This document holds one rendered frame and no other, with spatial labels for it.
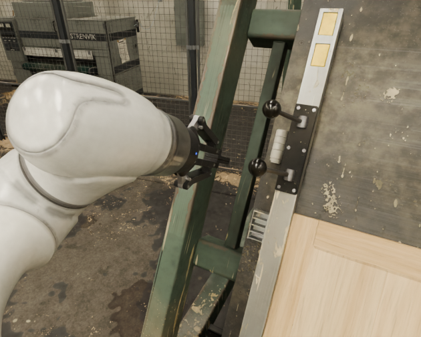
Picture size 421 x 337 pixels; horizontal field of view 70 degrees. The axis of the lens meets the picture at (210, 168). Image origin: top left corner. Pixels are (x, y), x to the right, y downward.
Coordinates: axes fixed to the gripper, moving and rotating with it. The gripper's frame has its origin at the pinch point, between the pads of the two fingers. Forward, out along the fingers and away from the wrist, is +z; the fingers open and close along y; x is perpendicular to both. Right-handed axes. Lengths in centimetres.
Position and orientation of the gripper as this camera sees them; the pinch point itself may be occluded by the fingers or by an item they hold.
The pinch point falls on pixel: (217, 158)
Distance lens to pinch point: 62.8
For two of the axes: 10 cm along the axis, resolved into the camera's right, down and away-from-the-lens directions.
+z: 3.9, 0.6, 9.2
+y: -2.3, 9.7, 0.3
